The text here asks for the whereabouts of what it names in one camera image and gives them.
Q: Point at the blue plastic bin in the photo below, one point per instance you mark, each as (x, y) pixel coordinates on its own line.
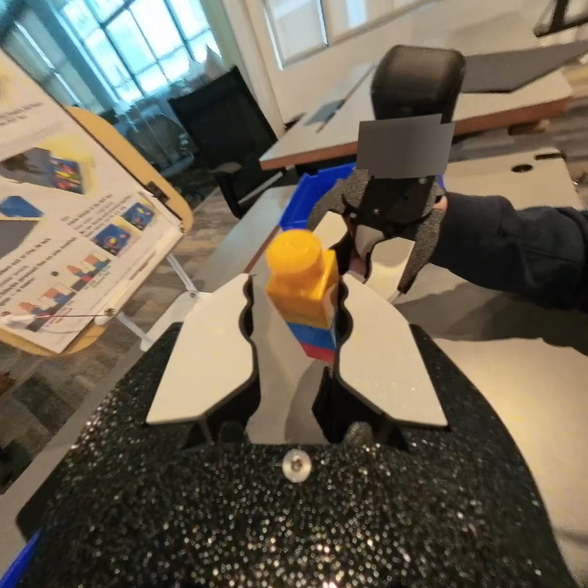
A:
(23, 560)
(294, 211)

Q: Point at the small black tag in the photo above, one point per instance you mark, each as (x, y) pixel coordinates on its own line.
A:
(157, 190)

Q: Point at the grey table brown edge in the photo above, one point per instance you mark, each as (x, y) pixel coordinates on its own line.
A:
(505, 103)

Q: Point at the large grid window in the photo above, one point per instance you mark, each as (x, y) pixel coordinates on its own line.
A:
(138, 41)

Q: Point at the red mega block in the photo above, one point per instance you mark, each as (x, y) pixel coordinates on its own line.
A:
(321, 353)

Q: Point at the person's right hand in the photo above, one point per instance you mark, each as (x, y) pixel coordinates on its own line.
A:
(358, 266)

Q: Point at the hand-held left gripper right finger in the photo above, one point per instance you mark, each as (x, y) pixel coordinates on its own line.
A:
(386, 358)

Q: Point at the blue mega block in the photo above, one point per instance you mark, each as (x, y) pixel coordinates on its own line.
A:
(317, 336)

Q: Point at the yellow mega block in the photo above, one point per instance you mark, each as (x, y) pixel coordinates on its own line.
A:
(298, 285)

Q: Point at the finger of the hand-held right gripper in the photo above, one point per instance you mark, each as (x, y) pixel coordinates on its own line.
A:
(393, 262)
(333, 232)

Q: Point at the white instruction poster sheet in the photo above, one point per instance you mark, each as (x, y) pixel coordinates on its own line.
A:
(69, 220)

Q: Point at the black padded chair back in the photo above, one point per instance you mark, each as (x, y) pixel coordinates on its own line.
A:
(413, 82)

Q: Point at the person's right forearm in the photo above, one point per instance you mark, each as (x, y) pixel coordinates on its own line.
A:
(505, 248)

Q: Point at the black mesh office chair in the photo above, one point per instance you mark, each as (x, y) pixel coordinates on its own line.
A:
(220, 124)

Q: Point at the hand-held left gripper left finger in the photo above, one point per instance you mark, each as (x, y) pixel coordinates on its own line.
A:
(206, 358)

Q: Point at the white framed window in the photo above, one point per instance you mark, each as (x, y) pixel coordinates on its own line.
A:
(298, 27)

